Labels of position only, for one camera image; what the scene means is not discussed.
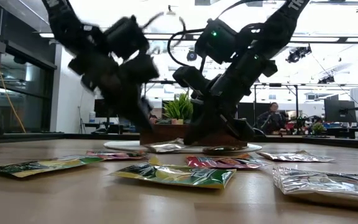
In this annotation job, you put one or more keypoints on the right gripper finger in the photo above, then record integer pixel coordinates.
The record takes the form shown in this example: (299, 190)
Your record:
(199, 124)
(216, 130)

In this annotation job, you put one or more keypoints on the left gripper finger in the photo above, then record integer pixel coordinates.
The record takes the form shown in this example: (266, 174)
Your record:
(118, 107)
(140, 107)

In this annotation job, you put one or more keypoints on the red tea packet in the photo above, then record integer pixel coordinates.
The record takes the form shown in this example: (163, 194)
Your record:
(117, 154)
(222, 162)

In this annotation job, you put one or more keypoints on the wooden tea box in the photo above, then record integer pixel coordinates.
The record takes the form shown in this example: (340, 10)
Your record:
(163, 132)

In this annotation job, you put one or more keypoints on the yellow green tea packet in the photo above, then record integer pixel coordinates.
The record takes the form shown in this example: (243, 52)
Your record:
(48, 165)
(179, 177)

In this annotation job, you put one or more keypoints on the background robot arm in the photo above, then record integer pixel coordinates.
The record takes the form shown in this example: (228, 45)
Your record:
(303, 121)

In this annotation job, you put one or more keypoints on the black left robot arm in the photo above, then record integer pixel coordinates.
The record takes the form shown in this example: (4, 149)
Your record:
(61, 21)

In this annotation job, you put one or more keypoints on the black computer monitor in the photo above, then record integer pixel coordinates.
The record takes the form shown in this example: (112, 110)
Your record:
(101, 109)
(339, 110)

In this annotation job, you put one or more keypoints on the green plant white pot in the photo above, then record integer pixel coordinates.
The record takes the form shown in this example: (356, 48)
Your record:
(179, 109)

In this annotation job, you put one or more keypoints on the white bottle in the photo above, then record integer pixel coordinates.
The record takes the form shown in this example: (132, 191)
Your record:
(92, 116)

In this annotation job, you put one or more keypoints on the white round plate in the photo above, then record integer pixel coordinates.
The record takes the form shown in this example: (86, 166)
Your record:
(120, 145)

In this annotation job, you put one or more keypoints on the person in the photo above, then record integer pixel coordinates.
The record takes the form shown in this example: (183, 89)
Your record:
(272, 119)

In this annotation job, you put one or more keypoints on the black overhead light bar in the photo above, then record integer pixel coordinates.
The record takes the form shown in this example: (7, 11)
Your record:
(322, 39)

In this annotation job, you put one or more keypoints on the small background plant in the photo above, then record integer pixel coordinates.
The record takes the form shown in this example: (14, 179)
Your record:
(318, 127)

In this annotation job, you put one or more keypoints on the black metal background frame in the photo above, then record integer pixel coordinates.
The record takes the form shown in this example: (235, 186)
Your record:
(275, 84)

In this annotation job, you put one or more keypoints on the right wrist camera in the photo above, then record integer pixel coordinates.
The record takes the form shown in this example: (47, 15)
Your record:
(217, 40)

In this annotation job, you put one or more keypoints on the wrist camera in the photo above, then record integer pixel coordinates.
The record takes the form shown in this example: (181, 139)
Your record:
(126, 37)
(217, 40)

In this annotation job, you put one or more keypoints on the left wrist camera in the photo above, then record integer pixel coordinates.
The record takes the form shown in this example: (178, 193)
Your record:
(126, 37)

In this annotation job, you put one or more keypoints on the black ceiling camera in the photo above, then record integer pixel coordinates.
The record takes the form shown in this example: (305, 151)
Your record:
(191, 56)

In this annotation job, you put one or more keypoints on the black table frame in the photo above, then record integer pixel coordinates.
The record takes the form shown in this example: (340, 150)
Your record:
(57, 136)

